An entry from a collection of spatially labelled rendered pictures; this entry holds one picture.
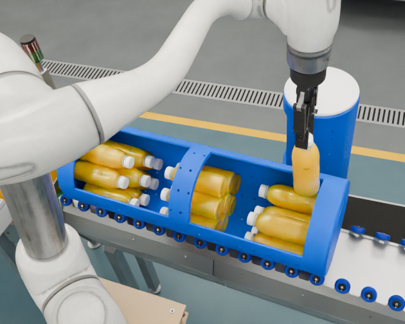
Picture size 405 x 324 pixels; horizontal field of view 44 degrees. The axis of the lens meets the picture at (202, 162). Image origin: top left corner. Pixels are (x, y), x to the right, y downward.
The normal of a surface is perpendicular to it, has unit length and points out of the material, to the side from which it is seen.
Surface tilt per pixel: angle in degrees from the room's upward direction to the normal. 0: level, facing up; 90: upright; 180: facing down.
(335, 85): 0
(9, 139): 42
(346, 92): 0
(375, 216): 0
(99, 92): 27
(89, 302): 13
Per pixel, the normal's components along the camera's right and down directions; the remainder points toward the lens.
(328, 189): -0.05, -0.76
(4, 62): 0.30, -0.62
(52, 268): 0.30, 0.11
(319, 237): -0.37, 0.12
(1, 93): 0.04, -0.53
